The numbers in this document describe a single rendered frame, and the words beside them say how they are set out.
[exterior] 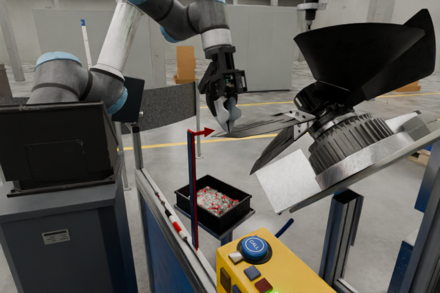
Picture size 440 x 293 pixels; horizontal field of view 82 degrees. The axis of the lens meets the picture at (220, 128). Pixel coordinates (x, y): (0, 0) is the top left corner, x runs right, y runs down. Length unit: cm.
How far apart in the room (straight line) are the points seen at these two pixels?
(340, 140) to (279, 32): 678
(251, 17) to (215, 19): 647
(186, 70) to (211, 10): 823
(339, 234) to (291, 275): 55
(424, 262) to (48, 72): 108
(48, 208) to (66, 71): 38
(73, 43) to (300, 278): 678
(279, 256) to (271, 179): 36
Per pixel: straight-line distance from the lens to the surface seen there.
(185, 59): 883
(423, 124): 96
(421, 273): 85
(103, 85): 91
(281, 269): 42
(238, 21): 700
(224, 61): 61
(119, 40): 97
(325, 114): 79
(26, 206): 79
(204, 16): 66
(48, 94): 80
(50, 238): 82
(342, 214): 90
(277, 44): 741
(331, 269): 104
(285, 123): 70
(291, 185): 75
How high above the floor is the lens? 138
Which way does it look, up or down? 19 degrees down
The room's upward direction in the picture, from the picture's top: straight up
